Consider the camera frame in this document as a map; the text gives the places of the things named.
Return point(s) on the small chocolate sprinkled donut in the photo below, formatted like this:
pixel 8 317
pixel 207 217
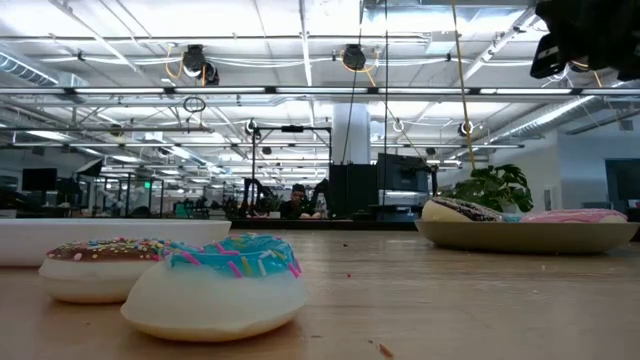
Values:
pixel 85 277

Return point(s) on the large chocolate striped donut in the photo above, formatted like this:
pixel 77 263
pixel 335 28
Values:
pixel 460 210

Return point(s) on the black computer case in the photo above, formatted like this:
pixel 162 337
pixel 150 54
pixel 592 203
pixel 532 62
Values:
pixel 400 180

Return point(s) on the green potted plant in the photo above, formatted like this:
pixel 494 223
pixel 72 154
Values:
pixel 492 187

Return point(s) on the person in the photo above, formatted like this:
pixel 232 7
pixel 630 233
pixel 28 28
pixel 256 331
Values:
pixel 297 205

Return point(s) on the small blue sprinkled donut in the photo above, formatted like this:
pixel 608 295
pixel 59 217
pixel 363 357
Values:
pixel 215 295

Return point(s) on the large pink frosted donut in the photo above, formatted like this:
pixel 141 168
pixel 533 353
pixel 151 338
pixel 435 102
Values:
pixel 575 216

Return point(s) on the large blue sprinkled donut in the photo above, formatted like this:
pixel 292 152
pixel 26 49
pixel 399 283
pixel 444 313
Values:
pixel 512 218

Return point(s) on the white building column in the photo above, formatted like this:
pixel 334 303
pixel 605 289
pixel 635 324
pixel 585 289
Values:
pixel 350 132

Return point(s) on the white round plate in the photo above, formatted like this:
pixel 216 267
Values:
pixel 30 242

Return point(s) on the grey-green round plate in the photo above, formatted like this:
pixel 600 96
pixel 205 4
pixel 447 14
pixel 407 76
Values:
pixel 525 237

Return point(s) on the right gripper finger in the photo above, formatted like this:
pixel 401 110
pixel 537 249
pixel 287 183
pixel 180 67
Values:
pixel 547 56

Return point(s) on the black robot station frame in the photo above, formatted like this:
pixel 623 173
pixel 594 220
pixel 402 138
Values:
pixel 292 129

